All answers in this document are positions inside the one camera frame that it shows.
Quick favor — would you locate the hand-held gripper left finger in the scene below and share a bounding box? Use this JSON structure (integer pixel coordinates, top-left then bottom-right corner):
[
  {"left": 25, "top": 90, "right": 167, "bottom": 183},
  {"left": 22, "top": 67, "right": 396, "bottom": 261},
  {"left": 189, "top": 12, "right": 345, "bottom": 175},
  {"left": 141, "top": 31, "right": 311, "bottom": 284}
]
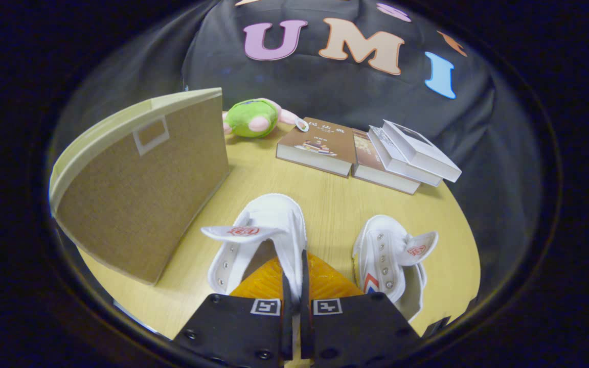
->
[{"left": 172, "top": 256, "right": 295, "bottom": 368}]

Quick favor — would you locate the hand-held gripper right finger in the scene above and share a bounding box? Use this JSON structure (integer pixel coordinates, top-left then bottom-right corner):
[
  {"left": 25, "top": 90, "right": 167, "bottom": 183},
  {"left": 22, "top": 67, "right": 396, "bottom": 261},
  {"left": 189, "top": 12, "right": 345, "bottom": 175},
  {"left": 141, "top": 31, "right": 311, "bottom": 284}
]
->
[{"left": 301, "top": 249, "right": 422, "bottom": 366}]

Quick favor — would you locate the white canvas shoe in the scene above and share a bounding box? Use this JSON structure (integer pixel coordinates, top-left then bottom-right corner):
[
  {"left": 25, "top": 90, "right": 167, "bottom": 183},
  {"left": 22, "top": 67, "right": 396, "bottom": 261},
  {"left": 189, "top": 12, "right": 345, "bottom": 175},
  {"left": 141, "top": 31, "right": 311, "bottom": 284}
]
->
[
  {"left": 352, "top": 215, "right": 439, "bottom": 323},
  {"left": 201, "top": 193, "right": 308, "bottom": 297}
]

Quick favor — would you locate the beige fabric storage box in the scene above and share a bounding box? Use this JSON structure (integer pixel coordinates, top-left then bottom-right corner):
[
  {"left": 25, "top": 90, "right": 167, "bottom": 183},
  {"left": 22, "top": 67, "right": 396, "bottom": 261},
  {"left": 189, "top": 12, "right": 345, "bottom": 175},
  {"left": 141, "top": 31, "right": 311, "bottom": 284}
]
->
[{"left": 49, "top": 87, "right": 231, "bottom": 286}]

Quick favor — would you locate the brown cover book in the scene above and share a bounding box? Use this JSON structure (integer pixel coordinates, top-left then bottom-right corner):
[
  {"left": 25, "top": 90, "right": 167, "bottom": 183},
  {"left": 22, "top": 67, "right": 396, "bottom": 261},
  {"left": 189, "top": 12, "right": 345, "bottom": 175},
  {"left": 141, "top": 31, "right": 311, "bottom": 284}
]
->
[
  {"left": 276, "top": 117, "right": 357, "bottom": 178},
  {"left": 351, "top": 129, "right": 422, "bottom": 195}
]

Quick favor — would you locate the white cover book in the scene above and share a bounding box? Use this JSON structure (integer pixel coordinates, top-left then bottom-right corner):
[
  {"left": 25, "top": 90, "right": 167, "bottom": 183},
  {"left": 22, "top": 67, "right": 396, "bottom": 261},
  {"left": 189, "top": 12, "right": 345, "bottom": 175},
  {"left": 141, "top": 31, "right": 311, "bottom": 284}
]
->
[
  {"left": 367, "top": 125, "right": 443, "bottom": 187},
  {"left": 381, "top": 120, "right": 462, "bottom": 183}
]

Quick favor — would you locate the green pink plush toy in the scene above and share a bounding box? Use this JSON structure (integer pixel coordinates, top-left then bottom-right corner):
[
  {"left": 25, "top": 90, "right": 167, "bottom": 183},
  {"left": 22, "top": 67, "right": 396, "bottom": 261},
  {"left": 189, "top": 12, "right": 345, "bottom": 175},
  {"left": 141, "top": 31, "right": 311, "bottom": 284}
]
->
[{"left": 222, "top": 98, "right": 309, "bottom": 139}]

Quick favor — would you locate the black backdrop cloth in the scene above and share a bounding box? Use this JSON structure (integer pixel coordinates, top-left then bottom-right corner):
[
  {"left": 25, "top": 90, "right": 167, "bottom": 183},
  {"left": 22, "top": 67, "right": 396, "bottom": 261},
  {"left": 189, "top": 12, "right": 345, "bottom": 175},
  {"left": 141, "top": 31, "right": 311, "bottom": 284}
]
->
[{"left": 52, "top": 0, "right": 546, "bottom": 307}]

